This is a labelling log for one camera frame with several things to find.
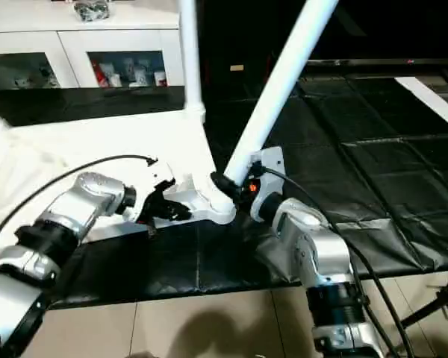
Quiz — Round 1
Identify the black metal bar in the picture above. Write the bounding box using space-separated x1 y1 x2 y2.
306 58 448 70

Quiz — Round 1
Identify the red bottle in cabinet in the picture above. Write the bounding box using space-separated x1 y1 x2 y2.
93 61 107 87

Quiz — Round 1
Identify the white glass-door cabinet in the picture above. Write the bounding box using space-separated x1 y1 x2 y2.
0 0 186 92

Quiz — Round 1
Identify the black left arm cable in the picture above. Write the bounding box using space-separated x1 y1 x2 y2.
0 155 159 256

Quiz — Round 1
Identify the dark object on cabinet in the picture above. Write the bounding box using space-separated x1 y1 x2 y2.
73 0 111 22

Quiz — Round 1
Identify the black work mat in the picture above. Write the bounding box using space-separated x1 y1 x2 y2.
0 75 448 310

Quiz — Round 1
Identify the white plastic children's table top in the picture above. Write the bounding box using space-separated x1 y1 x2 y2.
0 110 237 248

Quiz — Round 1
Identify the white flat board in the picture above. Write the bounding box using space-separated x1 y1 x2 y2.
394 76 448 132

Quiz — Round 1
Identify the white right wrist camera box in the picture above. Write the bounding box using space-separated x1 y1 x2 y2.
246 148 286 214

